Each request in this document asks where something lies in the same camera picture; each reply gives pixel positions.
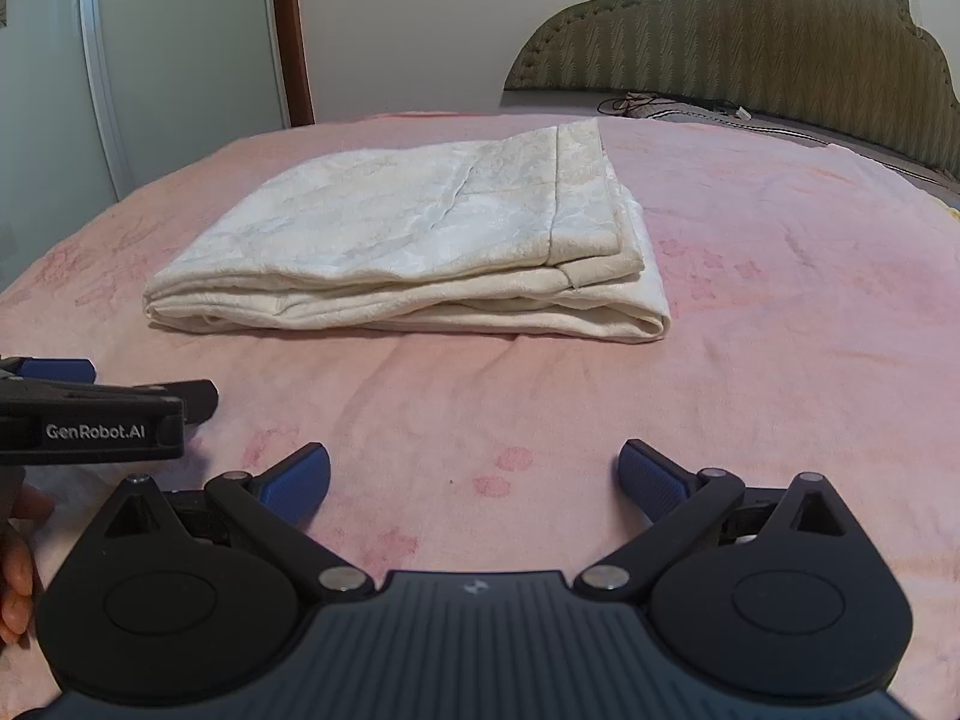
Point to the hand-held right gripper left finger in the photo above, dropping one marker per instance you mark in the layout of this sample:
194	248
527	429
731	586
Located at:
296	481

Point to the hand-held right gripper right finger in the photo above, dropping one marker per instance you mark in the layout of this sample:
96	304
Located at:
652	484

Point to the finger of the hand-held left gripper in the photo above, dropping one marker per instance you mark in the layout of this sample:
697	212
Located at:
60	370
191	399

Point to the cream pants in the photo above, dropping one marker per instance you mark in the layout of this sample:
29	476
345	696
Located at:
412	225

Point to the person's left hand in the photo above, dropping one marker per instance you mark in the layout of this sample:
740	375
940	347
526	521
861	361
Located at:
16	562

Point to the pink blanket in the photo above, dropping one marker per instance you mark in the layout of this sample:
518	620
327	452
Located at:
525	405

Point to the white floral wardrobe door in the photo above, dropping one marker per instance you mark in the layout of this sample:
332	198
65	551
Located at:
150	75

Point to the olive padded headboard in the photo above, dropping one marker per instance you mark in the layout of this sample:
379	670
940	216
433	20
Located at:
750	30

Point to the brown wooden door frame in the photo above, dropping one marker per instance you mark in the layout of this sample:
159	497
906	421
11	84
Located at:
292	30

